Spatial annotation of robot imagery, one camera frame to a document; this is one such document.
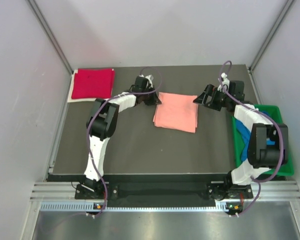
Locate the blue t shirt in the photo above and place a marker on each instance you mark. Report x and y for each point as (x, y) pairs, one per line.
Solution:
(242, 132)

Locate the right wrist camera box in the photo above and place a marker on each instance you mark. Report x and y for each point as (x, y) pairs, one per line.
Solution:
(236, 88)

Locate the folded red t shirt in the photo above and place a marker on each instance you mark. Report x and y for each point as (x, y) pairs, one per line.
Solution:
(92, 83)

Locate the salmon pink t shirt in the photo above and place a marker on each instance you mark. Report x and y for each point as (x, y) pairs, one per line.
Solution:
(176, 112)

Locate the right aluminium frame post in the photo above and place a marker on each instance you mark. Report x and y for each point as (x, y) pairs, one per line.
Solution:
(284, 11)

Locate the left aluminium frame post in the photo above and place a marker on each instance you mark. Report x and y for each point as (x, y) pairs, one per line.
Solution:
(33, 5)

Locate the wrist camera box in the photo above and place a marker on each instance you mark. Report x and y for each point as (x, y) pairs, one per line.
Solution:
(236, 88)
(141, 84)

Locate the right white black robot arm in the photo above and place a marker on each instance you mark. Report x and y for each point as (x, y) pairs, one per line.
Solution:
(268, 141)

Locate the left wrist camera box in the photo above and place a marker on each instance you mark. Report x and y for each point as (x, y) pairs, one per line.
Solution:
(141, 84)

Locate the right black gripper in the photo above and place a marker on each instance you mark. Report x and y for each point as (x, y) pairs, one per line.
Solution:
(211, 91)

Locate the slotted grey cable duct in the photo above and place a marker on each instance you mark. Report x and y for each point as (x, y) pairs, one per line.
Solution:
(93, 207)

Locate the aluminium frame post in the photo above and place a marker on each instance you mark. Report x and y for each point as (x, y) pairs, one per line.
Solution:
(284, 11)
(33, 5)

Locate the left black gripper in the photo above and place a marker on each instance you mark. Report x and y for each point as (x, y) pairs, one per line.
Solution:
(154, 100)

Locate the folded white t shirt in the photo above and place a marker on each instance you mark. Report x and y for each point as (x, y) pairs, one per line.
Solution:
(70, 98)

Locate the green plastic bin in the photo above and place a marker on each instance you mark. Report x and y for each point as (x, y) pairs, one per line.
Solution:
(272, 111)

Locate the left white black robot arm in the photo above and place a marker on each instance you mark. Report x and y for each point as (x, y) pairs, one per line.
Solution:
(102, 124)

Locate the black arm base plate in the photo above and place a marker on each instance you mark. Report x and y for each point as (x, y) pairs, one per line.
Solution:
(206, 186)

